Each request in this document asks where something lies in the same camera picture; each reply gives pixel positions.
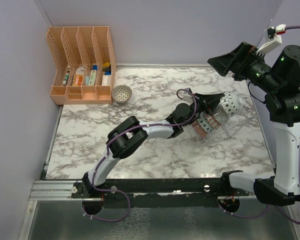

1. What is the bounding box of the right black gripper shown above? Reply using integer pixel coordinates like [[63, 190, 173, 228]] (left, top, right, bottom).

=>
[[208, 40, 283, 94]]

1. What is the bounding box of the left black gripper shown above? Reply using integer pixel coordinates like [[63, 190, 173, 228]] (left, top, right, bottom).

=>
[[182, 93, 224, 127]]

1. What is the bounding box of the grey white patterned bowl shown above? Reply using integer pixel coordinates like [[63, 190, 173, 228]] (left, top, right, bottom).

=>
[[213, 107, 229, 126]]

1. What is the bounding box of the dark blue patterned bowl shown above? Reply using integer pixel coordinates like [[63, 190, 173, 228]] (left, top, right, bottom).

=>
[[205, 114, 221, 130]]

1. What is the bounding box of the white diamond patterned bowl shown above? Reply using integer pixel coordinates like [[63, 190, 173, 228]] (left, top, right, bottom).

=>
[[220, 91, 242, 118]]

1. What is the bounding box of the light blue patterned bowl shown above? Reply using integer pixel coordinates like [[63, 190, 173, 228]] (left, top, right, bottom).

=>
[[197, 115, 215, 133]]

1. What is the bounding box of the red floral bowl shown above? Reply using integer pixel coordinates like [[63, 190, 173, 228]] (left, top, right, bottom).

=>
[[191, 120, 208, 138]]

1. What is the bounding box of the pink patterned bowl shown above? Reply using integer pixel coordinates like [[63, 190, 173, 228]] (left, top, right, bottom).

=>
[[111, 85, 133, 104]]

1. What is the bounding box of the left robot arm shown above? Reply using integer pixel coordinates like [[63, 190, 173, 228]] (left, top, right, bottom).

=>
[[82, 89, 225, 198]]

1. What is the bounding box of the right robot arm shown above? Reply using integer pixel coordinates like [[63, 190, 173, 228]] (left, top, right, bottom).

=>
[[207, 42, 300, 206]]

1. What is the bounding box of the orange plastic file organizer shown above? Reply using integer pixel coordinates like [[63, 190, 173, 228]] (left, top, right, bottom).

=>
[[46, 26, 117, 106]]

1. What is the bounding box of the white wire dish rack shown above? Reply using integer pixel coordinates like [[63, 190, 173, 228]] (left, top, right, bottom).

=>
[[188, 90, 255, 147]]

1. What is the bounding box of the black mounting base rail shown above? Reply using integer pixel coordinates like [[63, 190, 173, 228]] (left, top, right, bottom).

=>
[[71, 178, 249, 208]]

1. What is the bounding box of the aluminium frame rail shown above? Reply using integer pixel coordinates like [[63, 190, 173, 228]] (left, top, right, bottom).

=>
[[29, 179, 82, 201]]

